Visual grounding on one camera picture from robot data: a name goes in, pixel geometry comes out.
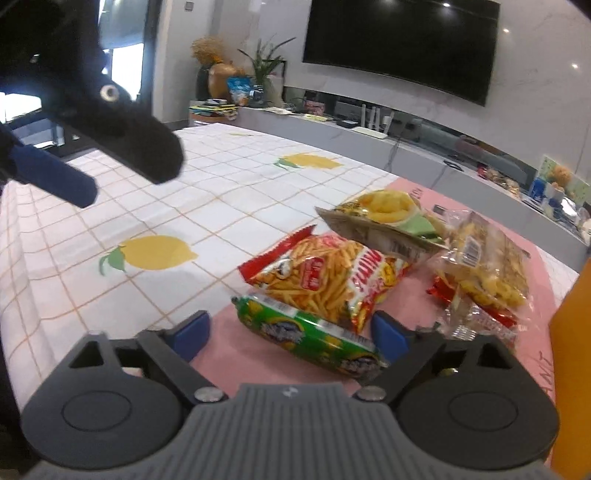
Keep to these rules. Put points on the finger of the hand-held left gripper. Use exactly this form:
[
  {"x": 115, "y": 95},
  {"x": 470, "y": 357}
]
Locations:
[
  {"x": 55, "y": 175},
  {"x": 138, "y": 138}
]

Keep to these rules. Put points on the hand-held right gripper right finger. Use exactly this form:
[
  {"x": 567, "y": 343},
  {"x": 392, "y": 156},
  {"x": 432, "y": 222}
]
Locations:
[{"x": 388, "y": 337}]

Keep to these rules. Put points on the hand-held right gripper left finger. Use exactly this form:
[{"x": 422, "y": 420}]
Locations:
[{"x": 191, "y": 334}]

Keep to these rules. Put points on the green cartoon snack packet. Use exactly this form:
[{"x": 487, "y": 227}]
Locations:
[{"x": 300, "y": 327}]

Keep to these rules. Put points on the clear bag of yellow puffs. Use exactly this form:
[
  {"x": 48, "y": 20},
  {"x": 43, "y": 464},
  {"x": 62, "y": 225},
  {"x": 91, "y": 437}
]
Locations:
[{"x": 489, "y": 272}]

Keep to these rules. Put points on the orange cardboard box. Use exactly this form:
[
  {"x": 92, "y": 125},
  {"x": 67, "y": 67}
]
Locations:
[{"x": 572, "y": 369}]

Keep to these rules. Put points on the pile of wrapped snacks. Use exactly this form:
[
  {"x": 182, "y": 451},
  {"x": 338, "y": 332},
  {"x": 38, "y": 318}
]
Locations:
[{"x": 498, "y": 177}]

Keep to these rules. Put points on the pink printed placemat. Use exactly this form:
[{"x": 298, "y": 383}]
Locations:
[{"x": 221, "y": 323}]

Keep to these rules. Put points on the brown cardboard carton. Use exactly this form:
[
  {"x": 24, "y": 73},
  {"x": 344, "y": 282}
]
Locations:
[{"x": 203, "y": 122}]

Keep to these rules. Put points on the stack of yellow black items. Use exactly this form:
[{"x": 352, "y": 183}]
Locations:
[{"x": 212, "y": 110}]

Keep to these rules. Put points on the dark tall vase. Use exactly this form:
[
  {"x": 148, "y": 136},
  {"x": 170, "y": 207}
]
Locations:
[{"x": 202, "y": 83}]

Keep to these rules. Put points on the white lemon print tablecloth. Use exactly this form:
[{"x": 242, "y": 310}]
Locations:
[{"x": 207, "y": 194}]

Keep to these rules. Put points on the red fries snack packet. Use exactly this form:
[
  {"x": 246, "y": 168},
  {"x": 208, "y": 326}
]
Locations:
[{"x": 318, "y": 277}]

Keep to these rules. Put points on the golden pumpkin vase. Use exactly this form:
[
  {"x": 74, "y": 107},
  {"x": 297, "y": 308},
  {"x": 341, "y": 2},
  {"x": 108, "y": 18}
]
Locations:
[{"x": 221, "y": 83}]

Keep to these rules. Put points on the red cartoon snack packet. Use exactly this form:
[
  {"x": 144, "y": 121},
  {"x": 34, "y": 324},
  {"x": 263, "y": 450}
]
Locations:
[{"x": 496, "y": 318}]

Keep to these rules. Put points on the blue snack bag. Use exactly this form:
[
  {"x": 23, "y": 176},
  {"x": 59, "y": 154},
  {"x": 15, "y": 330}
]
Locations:
[{"x": 240, "y": 91}]

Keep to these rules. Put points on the dried flower bouquet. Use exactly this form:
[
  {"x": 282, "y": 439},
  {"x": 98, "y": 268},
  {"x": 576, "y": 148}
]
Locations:
[{"x": 207, "y": 48}]

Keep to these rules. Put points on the loose papers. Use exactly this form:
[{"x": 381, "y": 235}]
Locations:
[{"x": 279, "y": 110}]

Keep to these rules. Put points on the green plant in glass vase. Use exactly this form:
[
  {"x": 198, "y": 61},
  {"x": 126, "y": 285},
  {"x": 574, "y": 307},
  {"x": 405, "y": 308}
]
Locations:
[{"x": 265, "y": 69}]

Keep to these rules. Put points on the pink patterned box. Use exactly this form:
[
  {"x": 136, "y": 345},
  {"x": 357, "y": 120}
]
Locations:
[{"x": 314, "y": 106}]

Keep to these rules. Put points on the yellow paper sheet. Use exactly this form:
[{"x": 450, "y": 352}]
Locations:
[{"x": 318, "y": 117}]

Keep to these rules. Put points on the white router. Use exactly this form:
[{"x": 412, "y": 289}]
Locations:
[{"x": 376, "y": 131}]

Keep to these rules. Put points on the black set-top box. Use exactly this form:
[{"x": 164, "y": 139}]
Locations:
[{"x": 346, "y": 123}]

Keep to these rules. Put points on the blue jar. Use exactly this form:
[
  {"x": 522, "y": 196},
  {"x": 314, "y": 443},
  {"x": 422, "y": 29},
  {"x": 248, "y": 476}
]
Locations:
[{"x": 563, "y": 212}]

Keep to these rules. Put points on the white round labelled roll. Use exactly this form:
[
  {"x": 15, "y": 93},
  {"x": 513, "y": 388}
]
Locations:
[{"x": 585, "y": 228}]

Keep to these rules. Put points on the black wall television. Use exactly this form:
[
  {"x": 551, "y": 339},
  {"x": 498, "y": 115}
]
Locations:
[{"x": 397, "y": 41}]

